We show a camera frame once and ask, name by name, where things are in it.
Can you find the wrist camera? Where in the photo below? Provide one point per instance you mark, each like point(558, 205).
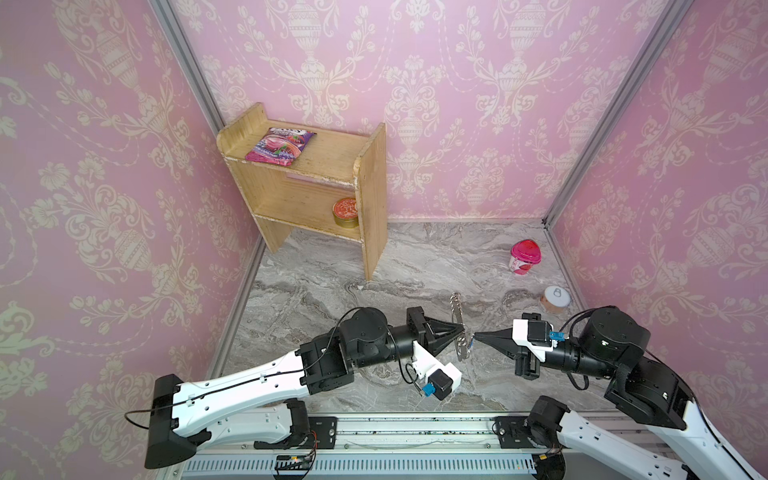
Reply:
point(434, 378)
point(536, 338)

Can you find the white round container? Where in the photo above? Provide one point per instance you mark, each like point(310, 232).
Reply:
point(555, 299)

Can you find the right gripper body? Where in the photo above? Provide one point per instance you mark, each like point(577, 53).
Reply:
point(525, 347)

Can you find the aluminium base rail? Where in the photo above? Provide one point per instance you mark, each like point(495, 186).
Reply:
point(365, 430)

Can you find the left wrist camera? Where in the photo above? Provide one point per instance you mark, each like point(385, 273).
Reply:
point(434, 378)

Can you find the purple snack packet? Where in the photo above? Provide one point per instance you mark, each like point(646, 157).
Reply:
point(280, 146)

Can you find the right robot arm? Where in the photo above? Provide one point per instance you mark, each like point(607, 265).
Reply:
point(606, 343)

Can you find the perforated cable tray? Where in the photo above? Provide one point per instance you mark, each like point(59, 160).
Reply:
point(360, 465)

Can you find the red lid tin can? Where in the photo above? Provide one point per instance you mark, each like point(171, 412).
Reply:
point(345, 213)

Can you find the wooden shelf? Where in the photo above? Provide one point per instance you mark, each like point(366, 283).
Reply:
point(333, 166)

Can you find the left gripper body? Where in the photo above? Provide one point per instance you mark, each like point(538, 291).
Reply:
point(417, 326)

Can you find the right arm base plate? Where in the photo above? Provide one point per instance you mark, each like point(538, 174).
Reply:
point(512, 432)

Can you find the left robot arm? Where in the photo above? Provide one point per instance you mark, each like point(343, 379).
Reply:
point(265, 404)

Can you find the pink lid cup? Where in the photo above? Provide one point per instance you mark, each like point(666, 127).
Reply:
point(524, 255)

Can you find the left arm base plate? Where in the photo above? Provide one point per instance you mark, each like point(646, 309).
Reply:
point(313, 431)

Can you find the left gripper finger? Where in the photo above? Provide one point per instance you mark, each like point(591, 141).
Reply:
point(437, 342)
point(444, 329)

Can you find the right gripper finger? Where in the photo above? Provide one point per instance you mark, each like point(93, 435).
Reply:
point(504, 336)
point(508, 350)

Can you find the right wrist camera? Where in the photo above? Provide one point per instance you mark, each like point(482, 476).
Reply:
point(536, 338)

